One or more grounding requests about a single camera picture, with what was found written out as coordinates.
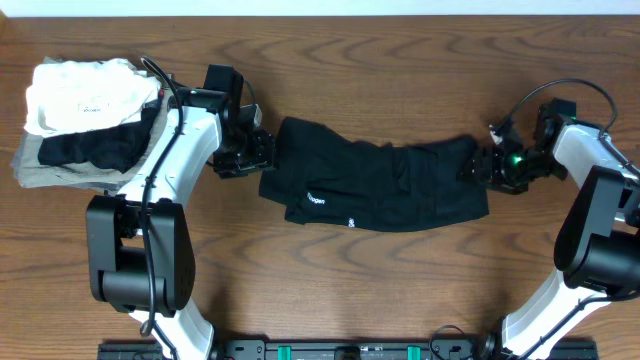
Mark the black t-shirt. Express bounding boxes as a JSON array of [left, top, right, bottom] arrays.
[[259, 117, 489, 232]]

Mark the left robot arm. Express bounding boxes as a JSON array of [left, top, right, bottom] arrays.
[[86, 88, 274, 359]]

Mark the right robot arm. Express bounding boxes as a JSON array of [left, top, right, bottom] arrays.
[[458, 115, 639, 359]]

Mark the black folded garment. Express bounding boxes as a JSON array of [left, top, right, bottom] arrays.
[[37, 99, 162, 173]]

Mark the beige folded garment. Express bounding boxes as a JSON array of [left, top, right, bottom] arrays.
[[11, 93, 173, 192]]

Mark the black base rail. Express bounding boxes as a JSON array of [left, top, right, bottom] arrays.
[[96, 338, 600, 360]]

